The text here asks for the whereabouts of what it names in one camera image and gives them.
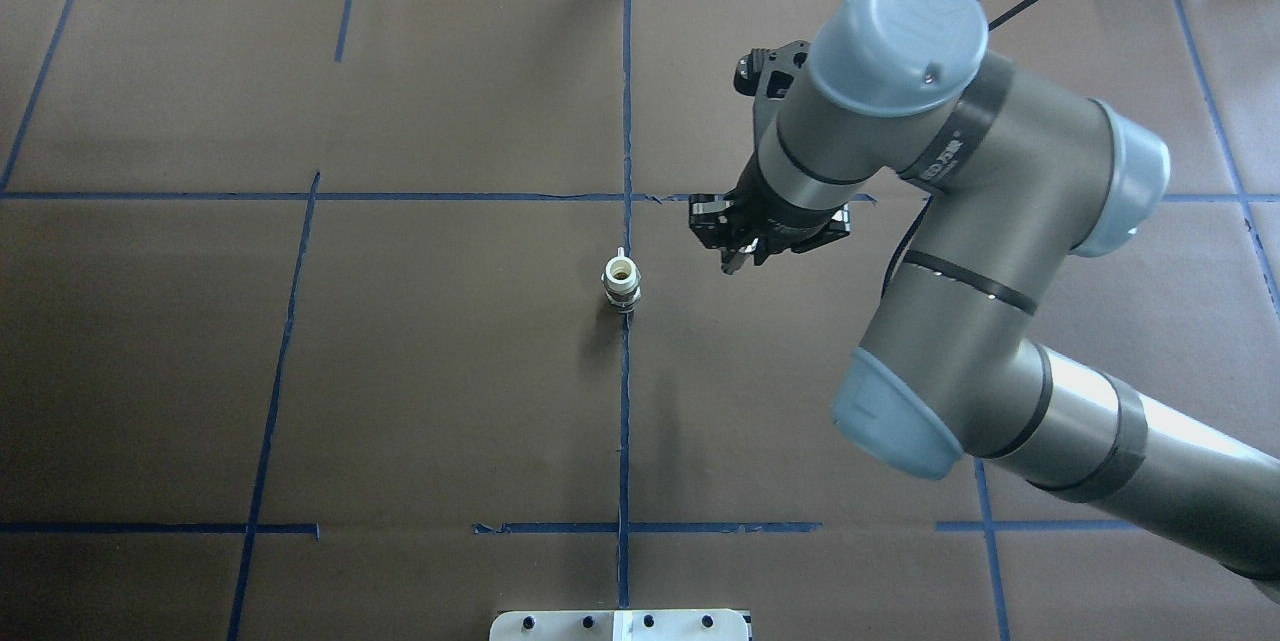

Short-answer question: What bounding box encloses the small chrome valve fitting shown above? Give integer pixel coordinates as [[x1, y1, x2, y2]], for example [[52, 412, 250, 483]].
[[721, 248, 751, 276]]

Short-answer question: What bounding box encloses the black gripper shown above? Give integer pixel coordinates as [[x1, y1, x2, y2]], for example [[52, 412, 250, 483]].
[[687, 159, 851, 266]]

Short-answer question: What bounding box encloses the chrome valve with white pipe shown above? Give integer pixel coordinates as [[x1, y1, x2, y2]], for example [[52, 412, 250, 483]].
[[602, 246, 643, 313]]

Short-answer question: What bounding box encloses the brown paper table cover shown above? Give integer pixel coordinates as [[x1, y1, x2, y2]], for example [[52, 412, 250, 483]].
[[3, 0, 1277, 640]]

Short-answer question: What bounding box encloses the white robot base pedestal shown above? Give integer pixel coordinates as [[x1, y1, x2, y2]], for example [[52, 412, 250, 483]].
[[488, 608, 754, 640]]

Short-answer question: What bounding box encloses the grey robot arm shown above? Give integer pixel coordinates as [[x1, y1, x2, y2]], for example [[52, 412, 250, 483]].
[[687, 0, 1279, 600]]

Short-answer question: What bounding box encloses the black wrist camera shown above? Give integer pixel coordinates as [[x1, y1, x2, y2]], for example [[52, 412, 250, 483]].
[[732, 40, 810, 148]]

